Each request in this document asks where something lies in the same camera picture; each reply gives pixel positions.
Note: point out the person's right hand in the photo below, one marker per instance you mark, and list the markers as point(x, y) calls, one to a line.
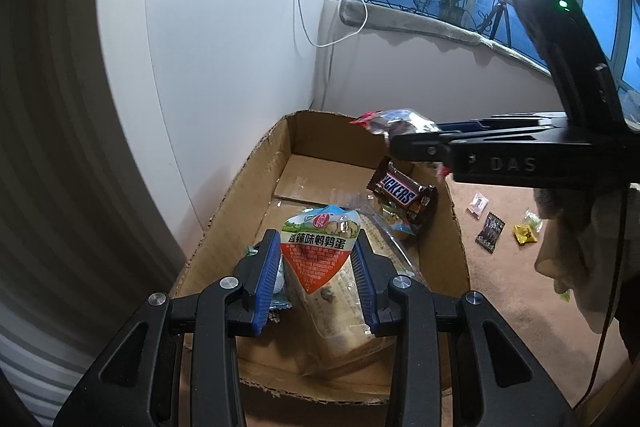
point(565, 232)

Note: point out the person's right forearm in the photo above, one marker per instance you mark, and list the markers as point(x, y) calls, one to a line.
point(605, 257)

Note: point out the grey window sill mat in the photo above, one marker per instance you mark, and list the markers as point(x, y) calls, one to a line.
point(400, 19)

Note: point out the yellow candy packet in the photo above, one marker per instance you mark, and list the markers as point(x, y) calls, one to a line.
point(525, 234)

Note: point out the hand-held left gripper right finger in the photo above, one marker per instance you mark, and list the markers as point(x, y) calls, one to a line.
point(365, 287)

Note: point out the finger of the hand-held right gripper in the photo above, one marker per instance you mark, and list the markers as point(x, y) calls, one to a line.
point(420, 149)
point(500, 123)

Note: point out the clear red-edged snack packet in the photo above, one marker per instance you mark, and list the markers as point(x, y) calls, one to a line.
point(395, 119)

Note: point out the pink candy packet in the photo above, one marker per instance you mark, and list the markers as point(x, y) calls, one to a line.
point(477, 203)

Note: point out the white and green candy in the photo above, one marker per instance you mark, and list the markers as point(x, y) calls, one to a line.
point(531, 217)

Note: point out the teal snack packet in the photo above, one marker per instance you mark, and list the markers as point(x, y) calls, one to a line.
point(279, 302)

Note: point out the clear bag of crackers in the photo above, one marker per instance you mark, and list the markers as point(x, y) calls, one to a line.
point(340, 322)

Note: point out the red white quail egg packet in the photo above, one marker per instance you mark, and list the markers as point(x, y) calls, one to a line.
point(320, 257)

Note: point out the black candy packet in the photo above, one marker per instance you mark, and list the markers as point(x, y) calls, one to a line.
point(490, 232)

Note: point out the potted plant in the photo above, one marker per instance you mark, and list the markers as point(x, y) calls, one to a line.
point(452, 12)

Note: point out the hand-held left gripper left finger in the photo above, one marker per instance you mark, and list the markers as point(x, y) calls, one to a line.
point(265, 277)

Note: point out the white wardrobe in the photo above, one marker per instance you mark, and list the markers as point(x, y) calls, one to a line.
point(225, 57)

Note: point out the large brown chocolate bar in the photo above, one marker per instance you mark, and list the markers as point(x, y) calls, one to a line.
point(400, 194)

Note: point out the black tripod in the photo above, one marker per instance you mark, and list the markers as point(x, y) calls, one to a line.
point(500, 14)

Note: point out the cardboard box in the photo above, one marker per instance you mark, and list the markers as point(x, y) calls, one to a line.
point(300, 167)

